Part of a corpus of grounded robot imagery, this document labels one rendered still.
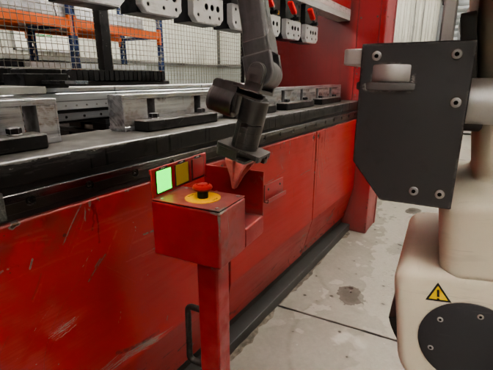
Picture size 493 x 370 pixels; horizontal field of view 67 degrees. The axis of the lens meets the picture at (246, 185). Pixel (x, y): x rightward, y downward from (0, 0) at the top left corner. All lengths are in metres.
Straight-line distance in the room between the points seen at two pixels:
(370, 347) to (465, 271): 1.21
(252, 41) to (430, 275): 0.51
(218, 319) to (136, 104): 0.59
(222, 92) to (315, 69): 1.82
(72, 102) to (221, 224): 0.72
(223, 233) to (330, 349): 0.99
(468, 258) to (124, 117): 0.83
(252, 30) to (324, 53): 1.80
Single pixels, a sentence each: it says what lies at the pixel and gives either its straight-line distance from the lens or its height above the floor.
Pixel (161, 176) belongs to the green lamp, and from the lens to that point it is 0.77.
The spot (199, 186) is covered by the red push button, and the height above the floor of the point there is 0.81.
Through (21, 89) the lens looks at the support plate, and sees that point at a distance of 0.61.
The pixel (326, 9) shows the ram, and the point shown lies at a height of 1.35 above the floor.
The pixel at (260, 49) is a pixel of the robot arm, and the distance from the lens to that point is 0.75.
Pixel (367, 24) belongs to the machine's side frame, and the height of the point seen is 1.31.
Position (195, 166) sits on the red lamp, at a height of 0.82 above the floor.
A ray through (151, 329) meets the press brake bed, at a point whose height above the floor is 0.36.
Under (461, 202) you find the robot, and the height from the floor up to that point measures 0.89.
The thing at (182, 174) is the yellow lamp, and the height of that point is 0.81.
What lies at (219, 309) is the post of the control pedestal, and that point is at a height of 0.51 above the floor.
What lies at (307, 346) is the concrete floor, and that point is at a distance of 1.60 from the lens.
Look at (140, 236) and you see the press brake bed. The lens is 0.96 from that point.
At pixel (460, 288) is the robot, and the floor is 0.79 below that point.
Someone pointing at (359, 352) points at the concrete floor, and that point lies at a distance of 1.62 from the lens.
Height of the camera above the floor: 1.01
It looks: 16 degrees down
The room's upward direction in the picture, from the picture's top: straight up
